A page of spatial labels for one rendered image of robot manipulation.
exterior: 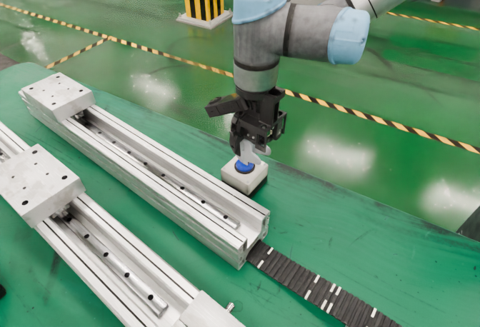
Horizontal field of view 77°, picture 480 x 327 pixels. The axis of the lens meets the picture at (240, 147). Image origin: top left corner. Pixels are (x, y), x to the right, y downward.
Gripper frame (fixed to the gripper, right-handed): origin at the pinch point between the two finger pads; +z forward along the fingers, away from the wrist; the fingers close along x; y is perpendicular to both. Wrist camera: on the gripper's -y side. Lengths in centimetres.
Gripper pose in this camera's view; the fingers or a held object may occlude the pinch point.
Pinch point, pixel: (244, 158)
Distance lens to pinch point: 67.7
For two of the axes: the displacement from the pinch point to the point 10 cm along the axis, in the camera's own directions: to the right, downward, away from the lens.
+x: 6.1, -5.5, 5.8
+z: 0.0, 7.3, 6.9
